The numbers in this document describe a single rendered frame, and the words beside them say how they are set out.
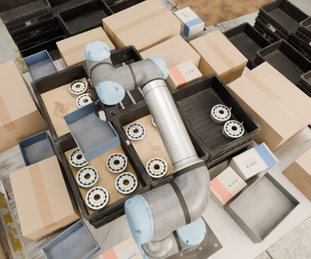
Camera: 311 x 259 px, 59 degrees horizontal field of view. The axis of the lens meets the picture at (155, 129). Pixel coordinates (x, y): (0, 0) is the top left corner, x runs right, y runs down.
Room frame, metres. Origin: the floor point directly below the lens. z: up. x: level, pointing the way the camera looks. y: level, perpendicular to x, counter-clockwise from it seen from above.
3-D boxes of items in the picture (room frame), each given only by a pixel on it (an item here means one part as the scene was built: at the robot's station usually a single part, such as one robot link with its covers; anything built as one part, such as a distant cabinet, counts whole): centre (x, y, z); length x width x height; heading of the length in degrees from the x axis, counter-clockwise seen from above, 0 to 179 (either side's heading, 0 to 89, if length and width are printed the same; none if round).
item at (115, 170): (0.50, 0.18, 0.86); 0.10 x 0.10 x 0.01
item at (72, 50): (1.26, 0.44, 0.78); 0.30 x 0.22 x 0.16; 120
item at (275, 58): (1.54, -1.01, 0.31); 0.40 x 0.30 x 0.34; 33
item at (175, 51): (1.20, -0.07, 0.78); 0.30 x 0.22 x 0.16; 124
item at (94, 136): (0.54, 0.26, 1.10); 0.20 x 0.15 x 0.07; 33
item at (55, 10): (2.22, 0.79, 0.31); 0.40 x 0.30 x 0.34; 123
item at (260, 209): (0.34, -0.51, 0.77); 0.27 x 0.20 x 0.05; 130
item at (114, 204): (0.47, 0.24, 0.92); 0.40 x 0.30 x 0.02; 29
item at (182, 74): (1.01, -0.15, 0.89); 0.16 x 0.12 x 0.07; 117
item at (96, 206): (0.33, 0.25, 0.86); 0.10 x 0.10 x 0.01
